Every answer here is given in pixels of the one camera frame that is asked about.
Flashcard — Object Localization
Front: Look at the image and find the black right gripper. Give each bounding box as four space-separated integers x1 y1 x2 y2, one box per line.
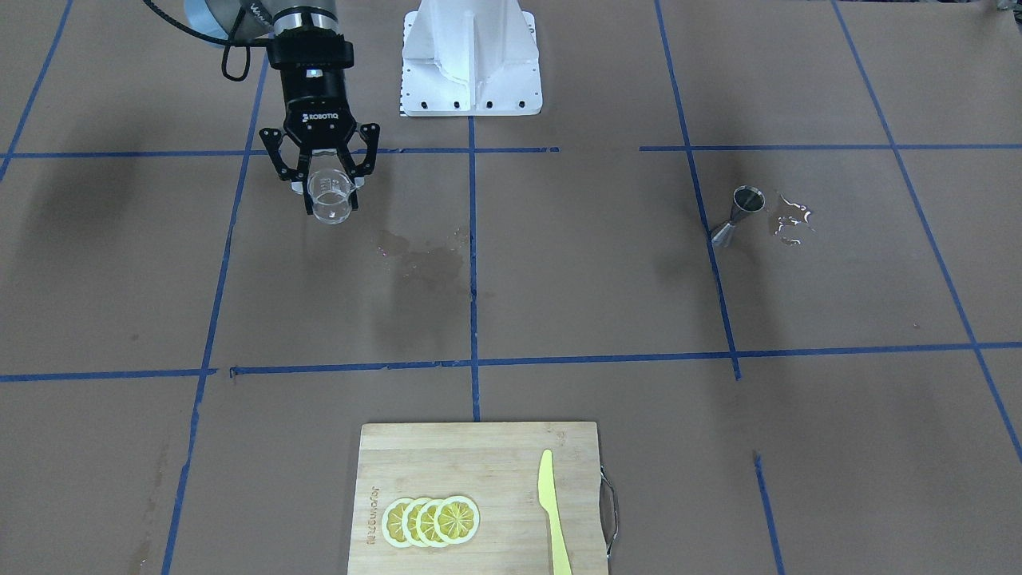
260 67 381 215

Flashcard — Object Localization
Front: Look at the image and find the steel jigger measuring cup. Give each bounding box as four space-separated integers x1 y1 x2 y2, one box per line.
711 185 767 248

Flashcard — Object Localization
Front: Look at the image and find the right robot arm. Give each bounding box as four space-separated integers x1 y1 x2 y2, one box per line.
184 1 380 224

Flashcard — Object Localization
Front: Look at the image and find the bamboo cutting board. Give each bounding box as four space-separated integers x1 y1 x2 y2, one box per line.
347 422 612 574

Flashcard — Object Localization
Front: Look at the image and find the lemon slice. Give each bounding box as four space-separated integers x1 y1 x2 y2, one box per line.
418 499 448 549
399 498 430 547
434 495 481 545
382 498 412 549

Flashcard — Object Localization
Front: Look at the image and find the yellow plastic knife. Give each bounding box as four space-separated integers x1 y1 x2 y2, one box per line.
537 449 572 574

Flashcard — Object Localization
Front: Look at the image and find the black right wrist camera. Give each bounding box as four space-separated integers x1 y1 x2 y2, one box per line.
266 32 355 70

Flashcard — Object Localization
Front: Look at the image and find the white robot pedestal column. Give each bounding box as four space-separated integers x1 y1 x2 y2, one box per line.
399 1 544 117

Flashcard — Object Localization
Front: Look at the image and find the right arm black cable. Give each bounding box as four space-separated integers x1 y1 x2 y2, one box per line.
142 0 272 82

